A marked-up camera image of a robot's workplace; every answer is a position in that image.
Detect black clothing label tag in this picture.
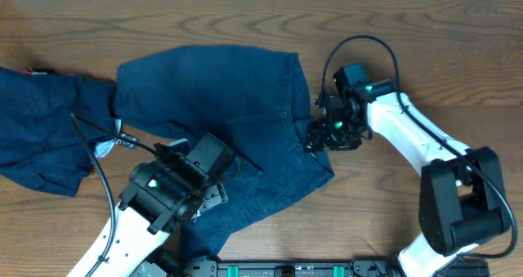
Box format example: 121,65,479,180
114,132,140,150

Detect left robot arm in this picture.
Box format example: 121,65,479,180
70,133,246,276

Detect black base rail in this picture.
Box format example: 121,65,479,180
130,259,490,277

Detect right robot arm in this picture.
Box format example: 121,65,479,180
304,63,513,276

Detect dark navy folded garment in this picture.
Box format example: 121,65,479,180
1,69,116,196

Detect blue denim shorts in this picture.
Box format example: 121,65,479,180
114,46,334,260

